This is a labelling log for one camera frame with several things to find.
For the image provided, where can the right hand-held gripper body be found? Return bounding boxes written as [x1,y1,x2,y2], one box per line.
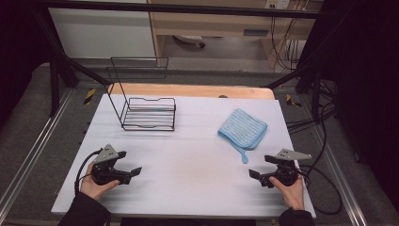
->
[259,148,312,189]

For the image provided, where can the yellow black tape strip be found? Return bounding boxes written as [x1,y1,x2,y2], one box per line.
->
[285,93,303,108]
[83,88,97,105]

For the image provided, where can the bundle of hanging cables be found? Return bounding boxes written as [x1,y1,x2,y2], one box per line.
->
[270,16,311,71]

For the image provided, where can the person's left hand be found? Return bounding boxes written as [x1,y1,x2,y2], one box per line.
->
[79,162,121,202]

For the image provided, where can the hand-held gripper cable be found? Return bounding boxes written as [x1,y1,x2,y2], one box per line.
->
[295,164,343,217]
[73,149,104,194]

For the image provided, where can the aluminium rail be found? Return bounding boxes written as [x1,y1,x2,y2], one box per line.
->
[308,124,369,226]
[0,89,75,215]

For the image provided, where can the office chair base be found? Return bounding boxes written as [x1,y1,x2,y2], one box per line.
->
[173,34,207,49]

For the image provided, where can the black floor cables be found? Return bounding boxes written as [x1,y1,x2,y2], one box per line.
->
[286,80,337,134]

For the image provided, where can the black wire rack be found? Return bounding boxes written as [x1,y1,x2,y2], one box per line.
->
[105,56,178,133]

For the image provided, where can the white cabinet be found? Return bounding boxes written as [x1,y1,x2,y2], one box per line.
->
[48,7,157,59]

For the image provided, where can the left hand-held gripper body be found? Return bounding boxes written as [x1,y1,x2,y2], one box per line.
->
[90,143,132,186]

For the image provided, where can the blue striped cloth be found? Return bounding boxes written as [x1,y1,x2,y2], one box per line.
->
[217,107,269,165]

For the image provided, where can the black metal frame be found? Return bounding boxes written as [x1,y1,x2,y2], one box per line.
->
[33,0,334,124]

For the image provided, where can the wooden desk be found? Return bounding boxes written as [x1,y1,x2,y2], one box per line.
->
[147,0,325,69]

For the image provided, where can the white power strip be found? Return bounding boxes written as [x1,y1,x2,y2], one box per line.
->
[264,0,292,10]

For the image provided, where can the person's right hand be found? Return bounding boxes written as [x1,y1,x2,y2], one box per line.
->
[268,174,306,211]

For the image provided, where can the left hand-held gripper cable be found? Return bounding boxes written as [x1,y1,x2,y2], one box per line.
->
[73,149,104,194]

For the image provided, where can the black curtain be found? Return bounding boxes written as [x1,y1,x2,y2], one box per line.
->
[300,0,399,203]
[0,0,52,127]

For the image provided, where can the right hand-held gripper cable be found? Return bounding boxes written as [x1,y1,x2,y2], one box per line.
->
[295,164,343,217]

